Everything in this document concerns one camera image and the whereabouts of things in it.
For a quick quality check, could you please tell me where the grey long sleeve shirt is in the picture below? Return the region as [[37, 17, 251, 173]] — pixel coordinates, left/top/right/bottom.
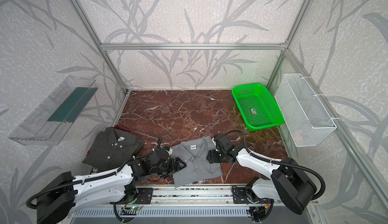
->
[[171, 136, 222, 188]]

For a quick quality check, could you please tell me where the green plastic basket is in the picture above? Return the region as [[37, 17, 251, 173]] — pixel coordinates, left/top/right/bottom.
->
[[231, 83, 285, 131]]

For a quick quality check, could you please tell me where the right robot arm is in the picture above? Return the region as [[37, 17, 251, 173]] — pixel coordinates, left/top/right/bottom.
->
[[207, 134, 325, 214]]

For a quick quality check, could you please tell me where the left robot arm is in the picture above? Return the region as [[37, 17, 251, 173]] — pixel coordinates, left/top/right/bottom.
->
[[26, 147, 187, 224]]

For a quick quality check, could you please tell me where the dark striped folded shirt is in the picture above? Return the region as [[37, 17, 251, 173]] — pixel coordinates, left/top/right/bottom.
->
[[82, 128, 145, 171]]

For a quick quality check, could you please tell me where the maroon folded shirt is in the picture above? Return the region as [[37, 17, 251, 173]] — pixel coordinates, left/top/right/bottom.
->
[[114, 125, 132, 134]]

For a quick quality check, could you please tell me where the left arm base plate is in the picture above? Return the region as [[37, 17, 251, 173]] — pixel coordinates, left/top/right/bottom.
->
[[125, 188, 154, 205]]

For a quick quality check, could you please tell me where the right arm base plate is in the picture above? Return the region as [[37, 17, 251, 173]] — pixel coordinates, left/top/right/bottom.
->
[[231, 186, 270, 204]]

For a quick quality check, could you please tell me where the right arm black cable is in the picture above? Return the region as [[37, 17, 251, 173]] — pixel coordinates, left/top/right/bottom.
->
[[224, 129, 326, 201]]

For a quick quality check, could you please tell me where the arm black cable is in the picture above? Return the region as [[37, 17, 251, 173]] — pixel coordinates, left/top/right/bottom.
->
[[224, 129, 326, 201], [25, 137, 164, 209]]

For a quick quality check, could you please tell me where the white wire mesh basket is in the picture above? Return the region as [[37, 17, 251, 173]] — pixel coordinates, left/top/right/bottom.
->
[[275, 73, 337, 147]]

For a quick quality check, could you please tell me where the clear plastic wall tray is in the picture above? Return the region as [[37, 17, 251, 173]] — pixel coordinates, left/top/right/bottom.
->
[[9, 76, 99, 146]]

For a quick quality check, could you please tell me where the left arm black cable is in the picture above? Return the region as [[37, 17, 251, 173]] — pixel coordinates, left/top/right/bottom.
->
[[25, 137, 164, 209]]

